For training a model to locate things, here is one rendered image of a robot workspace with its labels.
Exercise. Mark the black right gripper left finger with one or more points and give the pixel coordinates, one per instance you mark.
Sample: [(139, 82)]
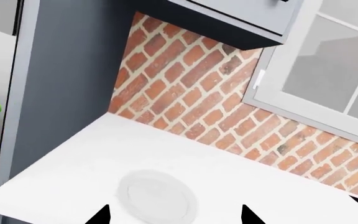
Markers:
[(101, 217)]

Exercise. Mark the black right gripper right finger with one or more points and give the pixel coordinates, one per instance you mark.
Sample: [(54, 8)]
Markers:
[(250, 215)]

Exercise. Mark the white round plate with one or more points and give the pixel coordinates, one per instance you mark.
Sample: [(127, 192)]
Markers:
[(157, 196)]

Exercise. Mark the tall grey cabinet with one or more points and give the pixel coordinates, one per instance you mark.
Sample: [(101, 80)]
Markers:
[(64, 88)]

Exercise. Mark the white window latch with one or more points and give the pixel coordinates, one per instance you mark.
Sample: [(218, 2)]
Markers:
[(258, 79)]

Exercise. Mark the white framed window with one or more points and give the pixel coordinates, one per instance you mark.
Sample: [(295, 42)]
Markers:
[(325, 70)]

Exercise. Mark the grey wall cabinet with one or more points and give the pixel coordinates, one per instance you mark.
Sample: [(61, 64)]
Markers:
[(228, 21)]

